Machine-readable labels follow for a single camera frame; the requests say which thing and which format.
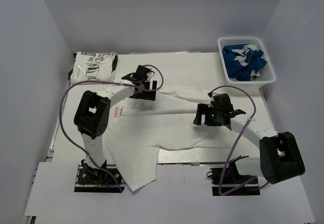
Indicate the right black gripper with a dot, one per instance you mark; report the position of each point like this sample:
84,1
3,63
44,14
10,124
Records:
203,115

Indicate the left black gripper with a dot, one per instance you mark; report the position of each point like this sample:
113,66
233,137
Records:
145,95

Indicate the white Coca-Cola t-shirt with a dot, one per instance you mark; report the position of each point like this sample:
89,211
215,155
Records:
138,129

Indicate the blue and white t-shirt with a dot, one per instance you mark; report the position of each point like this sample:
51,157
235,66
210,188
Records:
243,62

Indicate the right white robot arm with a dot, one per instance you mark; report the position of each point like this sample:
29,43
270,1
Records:
279,156

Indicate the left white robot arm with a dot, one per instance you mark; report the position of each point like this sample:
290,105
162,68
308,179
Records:
92,114

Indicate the folded white Charlie Brown shirt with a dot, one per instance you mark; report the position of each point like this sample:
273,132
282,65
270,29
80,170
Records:
93,66

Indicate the white plastic basket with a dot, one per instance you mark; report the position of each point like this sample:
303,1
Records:
267,75

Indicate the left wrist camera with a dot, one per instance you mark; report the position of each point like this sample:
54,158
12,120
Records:
150,74

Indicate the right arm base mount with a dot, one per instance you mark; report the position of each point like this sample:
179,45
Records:
250,189

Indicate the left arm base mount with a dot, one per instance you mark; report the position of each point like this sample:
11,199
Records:
90,180

